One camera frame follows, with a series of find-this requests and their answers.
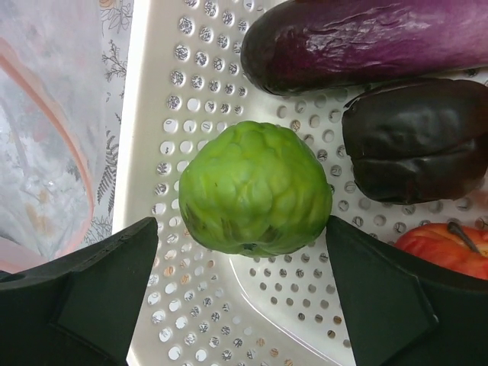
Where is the floral tablecloth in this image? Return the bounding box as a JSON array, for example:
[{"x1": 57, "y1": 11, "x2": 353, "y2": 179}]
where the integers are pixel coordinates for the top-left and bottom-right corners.
[{"x1": 83, "y1": 0, "x2": 134, "y2": 246}]

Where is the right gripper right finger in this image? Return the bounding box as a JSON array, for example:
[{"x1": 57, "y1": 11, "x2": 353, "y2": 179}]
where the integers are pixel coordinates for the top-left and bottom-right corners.
[{"x1": 326, "y1": 217, "x2": 487, "y2": 365}]

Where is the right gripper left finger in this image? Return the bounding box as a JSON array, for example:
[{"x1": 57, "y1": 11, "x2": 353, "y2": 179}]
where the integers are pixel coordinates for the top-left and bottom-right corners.
[{"x1": 1, "y1": 217, "x2": 158, "y2": 365}]

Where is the white perforated plastic basket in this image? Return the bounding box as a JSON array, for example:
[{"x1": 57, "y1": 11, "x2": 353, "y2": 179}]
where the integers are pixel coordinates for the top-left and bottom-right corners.
[{"x1": 113, "y1": 1, "x2": 487, "y2": 365}]

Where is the clear zip top bag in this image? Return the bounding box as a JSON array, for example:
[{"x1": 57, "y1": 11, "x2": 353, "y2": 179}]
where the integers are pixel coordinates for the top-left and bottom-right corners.
[{"x1": 1, "y1": 1, "x2": 105, "y2": 273}]

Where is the dark purple fruit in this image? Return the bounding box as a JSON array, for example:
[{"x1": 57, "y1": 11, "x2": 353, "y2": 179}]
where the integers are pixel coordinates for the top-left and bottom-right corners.
[{"x1": 342, "y1": 78, "x2": 487, "y2": 205}]

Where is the red apple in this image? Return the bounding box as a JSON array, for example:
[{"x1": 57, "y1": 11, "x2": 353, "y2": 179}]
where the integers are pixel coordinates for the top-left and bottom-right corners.
[{"x1": 394, "y1": 222, "x2": 487, "y2": 280}]

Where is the purple eggplant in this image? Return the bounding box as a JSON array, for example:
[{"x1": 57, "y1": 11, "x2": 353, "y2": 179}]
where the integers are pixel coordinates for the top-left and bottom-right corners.
[{"x1": 240, "y1": 0, "x2": 487, "y2": 96}]

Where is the green custard apple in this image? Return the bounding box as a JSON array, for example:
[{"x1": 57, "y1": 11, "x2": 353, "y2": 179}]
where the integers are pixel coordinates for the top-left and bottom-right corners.
[{"x1": 178, "y1": 120, "x2": 332, "y2": 258}]

